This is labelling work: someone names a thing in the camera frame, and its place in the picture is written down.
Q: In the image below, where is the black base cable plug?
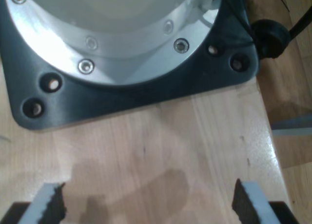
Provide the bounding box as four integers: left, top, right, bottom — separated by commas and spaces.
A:
250, 6, 312, 61

